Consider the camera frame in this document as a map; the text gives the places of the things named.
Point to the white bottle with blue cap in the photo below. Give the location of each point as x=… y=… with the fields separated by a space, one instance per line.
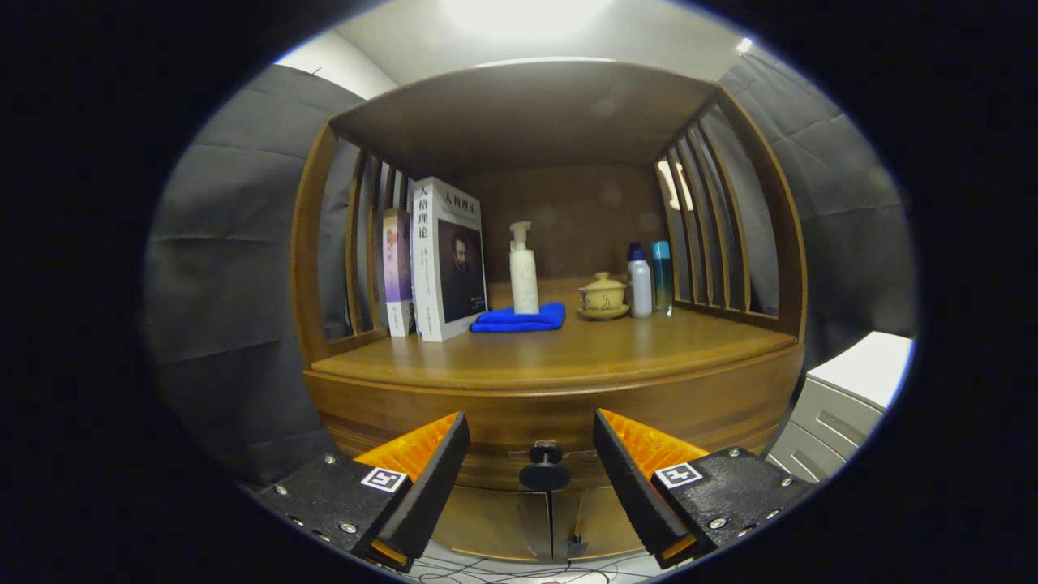
x=640 y=284

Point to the white drawer unit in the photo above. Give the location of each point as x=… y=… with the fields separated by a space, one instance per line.
x=859 y=365

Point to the wooden countertop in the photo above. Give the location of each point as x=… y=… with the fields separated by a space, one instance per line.
x=608 y=349

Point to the teal bottle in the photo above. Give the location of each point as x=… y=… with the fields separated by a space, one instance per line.
x=662 y=276

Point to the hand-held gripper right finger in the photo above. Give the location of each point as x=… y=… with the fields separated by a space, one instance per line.
x=628 y=478

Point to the black drawer knob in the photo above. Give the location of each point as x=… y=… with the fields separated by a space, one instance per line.
x=544 y=466

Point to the wooden cabinet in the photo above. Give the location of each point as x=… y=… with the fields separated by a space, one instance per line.
x=527 y=113

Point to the yellow lidded teacup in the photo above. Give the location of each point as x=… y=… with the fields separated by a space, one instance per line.
x=603 y=296

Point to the wooden cabinet door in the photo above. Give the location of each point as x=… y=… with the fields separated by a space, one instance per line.
x=495 y=519
x=600 y=519

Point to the white pump bottle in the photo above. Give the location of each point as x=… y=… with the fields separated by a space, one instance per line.
x=524 y=280

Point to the wooden drawer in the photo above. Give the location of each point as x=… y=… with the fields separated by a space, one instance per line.
x=503 y=422

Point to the thin purple book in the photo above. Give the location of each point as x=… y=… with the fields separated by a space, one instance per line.
x=397 y=268

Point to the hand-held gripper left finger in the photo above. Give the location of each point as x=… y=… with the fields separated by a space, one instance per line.
x=434 y=487

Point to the folded blue cloth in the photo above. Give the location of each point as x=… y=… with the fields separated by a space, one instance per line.
x=519 y=320

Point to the black backdrop cloth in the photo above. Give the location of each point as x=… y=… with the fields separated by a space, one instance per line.
x=235 y=268

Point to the thick white portrait book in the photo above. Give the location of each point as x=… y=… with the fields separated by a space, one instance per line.
x=430 y=259

